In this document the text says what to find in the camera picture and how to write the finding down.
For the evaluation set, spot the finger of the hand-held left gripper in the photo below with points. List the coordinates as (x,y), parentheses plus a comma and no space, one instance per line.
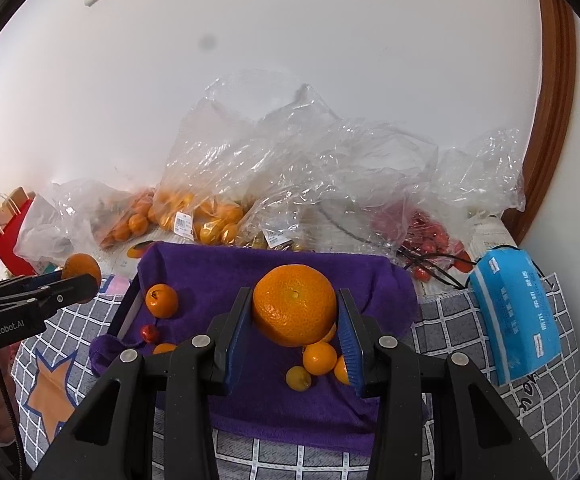
(30,284)
(60,297)

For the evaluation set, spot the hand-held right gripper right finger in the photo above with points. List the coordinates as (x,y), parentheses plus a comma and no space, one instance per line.
(350,355)

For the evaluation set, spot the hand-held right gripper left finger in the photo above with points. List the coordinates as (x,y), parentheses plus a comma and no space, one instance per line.
(235,350)

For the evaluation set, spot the black tray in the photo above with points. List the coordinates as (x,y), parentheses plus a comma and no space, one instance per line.
(127,310)

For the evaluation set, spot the small orange mandarin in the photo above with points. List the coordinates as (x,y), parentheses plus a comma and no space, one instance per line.
(164,348)

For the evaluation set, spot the small red fruit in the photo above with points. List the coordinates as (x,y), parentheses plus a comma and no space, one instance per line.
(150,332)

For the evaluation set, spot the clear bag of red fruits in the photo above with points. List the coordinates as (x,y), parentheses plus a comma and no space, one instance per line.
(430,235)

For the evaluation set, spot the clear bag of yellow fruits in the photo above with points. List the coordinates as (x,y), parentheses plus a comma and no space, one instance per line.
(290,200)

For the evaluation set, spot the red paper bag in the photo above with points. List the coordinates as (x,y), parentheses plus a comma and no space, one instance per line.
(7,245)

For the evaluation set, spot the white plastic bag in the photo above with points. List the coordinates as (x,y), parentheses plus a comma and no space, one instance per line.
(40,240)

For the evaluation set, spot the brown paper bag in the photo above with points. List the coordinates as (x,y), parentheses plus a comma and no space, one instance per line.
(15,200)

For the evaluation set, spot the purple towel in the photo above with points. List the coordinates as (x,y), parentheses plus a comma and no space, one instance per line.
(195,270)

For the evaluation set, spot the clear bag of large oranges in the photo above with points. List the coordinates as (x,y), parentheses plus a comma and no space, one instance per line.
(130,220)

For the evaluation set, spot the grey checkered star tablecloth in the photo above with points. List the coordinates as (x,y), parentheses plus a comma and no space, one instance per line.
(470,360)

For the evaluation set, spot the clear bag of small oranges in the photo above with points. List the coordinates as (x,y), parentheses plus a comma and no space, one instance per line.
(210,220)

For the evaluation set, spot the blue tissue pack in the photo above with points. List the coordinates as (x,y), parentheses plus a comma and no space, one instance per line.
(515,310)

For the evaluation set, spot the brown wooden door frame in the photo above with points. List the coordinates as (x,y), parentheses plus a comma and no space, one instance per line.
(555,110)

